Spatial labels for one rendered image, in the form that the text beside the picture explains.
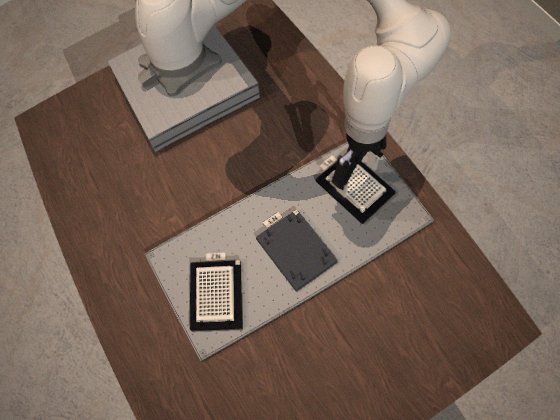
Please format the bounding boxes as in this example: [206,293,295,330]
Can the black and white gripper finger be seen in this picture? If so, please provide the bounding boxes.
[331,150,367,198]
[366,136,386,171]

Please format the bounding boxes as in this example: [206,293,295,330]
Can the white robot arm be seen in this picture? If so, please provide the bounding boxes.
[135,0,451,144]

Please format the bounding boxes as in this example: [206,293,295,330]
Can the cream label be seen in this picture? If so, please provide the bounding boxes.
[319,156,337,171]
[206,252,225,261]
[263,212,283,228]

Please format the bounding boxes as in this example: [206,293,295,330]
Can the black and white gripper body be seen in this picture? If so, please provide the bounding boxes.
[346,134,382,158]

